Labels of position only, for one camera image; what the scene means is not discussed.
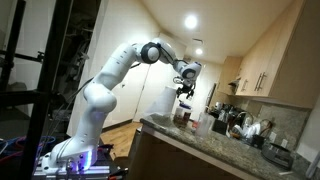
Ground small orange white bottle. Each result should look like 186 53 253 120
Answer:
192 120 199 131

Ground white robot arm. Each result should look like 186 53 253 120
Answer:
41 38 202 174

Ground black coffee maker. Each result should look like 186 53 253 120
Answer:
223 104 238 123

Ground upper wooden kitchen cabinets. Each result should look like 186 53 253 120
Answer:
218 0 320 108

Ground kitchen faucet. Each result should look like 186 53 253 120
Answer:
235 111 254 128

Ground black toaster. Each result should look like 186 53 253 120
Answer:
261 143 293 170

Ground clear plastic pitcher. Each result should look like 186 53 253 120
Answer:
195 112 215 137

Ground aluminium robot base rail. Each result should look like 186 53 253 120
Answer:
34 152 110 179

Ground black box on counter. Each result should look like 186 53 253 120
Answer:
212 120 227 135

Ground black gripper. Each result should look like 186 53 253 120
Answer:
176 79 195 100

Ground glass jar with blue lid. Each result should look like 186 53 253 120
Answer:
173 101 192 127

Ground black camera stand frame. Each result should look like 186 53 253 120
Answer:
0 0 73 180

